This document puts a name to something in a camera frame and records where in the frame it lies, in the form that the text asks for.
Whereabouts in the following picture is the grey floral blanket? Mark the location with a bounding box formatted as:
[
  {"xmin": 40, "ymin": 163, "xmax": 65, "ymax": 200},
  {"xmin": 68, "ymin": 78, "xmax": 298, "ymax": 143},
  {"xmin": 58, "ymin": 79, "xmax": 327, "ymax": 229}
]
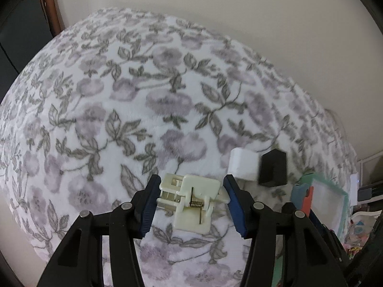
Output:
[{"xmin": 0, "ymin": 7, "xmax": 360, "ymax": 287}]

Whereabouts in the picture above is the cream hair claw clip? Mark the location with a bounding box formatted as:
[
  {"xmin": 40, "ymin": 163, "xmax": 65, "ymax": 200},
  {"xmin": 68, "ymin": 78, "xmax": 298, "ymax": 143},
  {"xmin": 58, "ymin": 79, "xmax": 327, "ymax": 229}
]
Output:
[{"xmin": 157, "ymin": 173, "xmax": 231, "ymax": 234}]

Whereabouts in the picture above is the brown wooden door frame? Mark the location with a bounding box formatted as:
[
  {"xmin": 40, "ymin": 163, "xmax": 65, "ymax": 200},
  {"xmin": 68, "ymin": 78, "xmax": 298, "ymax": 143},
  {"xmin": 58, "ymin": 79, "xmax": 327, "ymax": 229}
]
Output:
[{"xmin": 38, "ymin": 0, "xmax": 65, "ymax": 36}]

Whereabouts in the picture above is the teal framed white board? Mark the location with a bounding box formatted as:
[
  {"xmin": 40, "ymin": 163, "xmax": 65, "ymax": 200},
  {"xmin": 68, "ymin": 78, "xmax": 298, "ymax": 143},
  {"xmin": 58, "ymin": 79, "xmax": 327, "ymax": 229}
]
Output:
[{"xmin": 292, "ymin": 175, "xmax": 350, "ymax": 237}]

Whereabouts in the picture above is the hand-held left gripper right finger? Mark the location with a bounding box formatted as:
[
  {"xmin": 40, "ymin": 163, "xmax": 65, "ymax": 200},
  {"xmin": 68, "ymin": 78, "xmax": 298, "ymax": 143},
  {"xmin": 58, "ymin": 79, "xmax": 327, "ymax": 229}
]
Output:
[{"xmin": 223, "ymin": 174, "xmax": 349, "ymax": 287}]

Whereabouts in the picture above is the white charger block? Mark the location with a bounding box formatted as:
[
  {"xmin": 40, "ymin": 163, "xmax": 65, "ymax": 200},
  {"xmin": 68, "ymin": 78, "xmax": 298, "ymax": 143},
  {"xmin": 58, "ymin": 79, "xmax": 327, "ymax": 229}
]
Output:
[{"xmin": 229, "ymin": 148, "xmax": 259, "ymax": 182}]

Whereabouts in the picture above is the black charger block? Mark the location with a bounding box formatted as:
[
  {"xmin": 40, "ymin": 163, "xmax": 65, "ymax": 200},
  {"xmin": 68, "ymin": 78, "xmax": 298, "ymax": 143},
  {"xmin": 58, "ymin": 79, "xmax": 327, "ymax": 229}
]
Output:
[{"xmin": 258, "ymin": 149, "xmax": 288, "ymax": 186}]

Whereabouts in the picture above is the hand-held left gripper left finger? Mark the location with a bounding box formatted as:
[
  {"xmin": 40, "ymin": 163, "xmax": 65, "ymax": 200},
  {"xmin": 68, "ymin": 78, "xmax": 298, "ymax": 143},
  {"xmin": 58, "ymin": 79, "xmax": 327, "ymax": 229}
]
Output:
[{"xmin": 36, "ymin": 174, "xmax": 162, "ymax": 287}]

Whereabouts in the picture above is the orange plastic tube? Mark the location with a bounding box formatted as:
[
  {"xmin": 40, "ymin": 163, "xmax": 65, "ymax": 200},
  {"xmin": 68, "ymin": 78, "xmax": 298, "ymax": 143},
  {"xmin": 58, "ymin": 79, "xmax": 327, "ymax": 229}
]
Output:
[{"xmin": 302, "ymin": 186, "xmax": 315, "ymax": 216}]

